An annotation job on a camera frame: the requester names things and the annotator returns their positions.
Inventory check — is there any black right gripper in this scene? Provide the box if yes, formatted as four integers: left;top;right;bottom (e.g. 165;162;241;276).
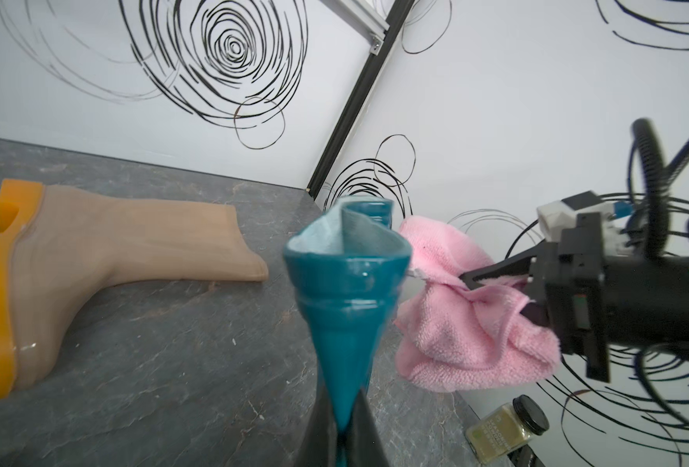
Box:
459;214;689;383

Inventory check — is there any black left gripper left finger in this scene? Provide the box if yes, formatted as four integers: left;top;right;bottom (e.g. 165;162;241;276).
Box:
294;373;338;467

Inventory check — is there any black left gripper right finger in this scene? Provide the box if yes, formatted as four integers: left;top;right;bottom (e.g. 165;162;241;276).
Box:
346;390;390;467

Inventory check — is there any pink microfiber cloth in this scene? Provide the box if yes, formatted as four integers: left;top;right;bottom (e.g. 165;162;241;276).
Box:
394;216;562;392

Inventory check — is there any green rubber boot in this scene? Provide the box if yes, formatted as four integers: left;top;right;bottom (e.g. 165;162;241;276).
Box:
283;196;412;466

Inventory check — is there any beige rubber boot right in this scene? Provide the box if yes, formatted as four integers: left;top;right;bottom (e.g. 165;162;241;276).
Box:
0;179;269;399

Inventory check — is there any small jar black lid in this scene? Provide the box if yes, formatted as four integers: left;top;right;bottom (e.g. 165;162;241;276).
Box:
465;394;550;465

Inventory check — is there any grey wall rail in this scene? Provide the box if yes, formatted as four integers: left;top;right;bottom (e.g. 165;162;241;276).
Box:
322;0;389;56

